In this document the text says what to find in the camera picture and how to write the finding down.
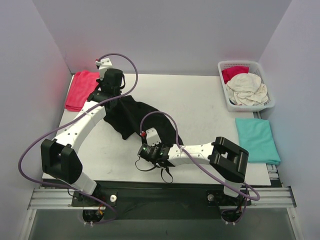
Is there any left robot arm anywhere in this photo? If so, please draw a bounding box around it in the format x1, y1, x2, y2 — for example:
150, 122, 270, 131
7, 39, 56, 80
40, 68, 126, 206

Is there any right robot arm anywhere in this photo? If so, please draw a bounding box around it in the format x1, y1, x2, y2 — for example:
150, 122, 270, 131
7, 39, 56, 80
137, 136, 249, 204

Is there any folded pink t shirt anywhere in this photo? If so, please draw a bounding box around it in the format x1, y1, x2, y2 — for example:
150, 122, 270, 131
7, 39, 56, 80
64, 70, 100, 112

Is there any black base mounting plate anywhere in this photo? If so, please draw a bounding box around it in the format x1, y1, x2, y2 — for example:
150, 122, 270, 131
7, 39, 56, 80
71, 181, 251, 223

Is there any folded teal t shirt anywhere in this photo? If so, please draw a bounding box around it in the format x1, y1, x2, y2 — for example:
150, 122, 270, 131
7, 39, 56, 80
235, 118, 281, 165

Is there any red t shirt in basket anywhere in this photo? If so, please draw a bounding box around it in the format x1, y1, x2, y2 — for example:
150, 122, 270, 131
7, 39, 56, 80
221, 65, 250, 84

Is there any white laundry basket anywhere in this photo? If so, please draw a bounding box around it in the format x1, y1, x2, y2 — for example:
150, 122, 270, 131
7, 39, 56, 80
218, 60, 275, 112

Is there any cream t shirt in basket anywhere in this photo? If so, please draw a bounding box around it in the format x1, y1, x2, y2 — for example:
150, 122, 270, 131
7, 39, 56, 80
225, 73, 269, 106

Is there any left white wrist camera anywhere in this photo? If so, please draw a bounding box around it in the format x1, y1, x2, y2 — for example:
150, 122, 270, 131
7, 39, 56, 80
95, 57, 113, 80

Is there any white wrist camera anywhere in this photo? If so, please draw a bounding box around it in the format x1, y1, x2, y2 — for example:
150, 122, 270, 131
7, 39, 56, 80
140, 127, 162, 147
95, 57, 113, 80

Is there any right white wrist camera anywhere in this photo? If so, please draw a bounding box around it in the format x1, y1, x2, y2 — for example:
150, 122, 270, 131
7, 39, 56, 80
140, 127, 162, 147

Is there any aluminium rail frame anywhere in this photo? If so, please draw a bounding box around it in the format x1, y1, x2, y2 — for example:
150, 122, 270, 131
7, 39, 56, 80
18, 164, 305, 240

